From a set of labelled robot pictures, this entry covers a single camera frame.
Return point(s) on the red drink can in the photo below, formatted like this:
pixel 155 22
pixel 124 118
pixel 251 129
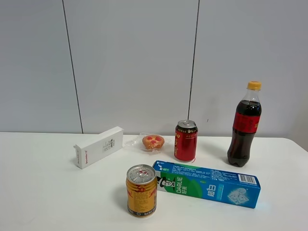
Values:
pixel 185 140

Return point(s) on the wrapped fruit tart pastry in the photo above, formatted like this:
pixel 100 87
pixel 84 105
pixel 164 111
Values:
pixel 149 143

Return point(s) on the white cardboard box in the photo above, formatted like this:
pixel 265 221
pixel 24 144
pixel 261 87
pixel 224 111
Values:
pixel 98 147

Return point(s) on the gold Red Bull can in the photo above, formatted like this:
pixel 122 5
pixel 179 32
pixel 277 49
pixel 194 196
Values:
pixel 141 183

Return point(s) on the cola bottle yellow cap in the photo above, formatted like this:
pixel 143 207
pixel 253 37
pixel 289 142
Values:
pixel 246 120

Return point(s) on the blue Darlie toothpaste box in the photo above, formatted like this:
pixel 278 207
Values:
pixel 205 183

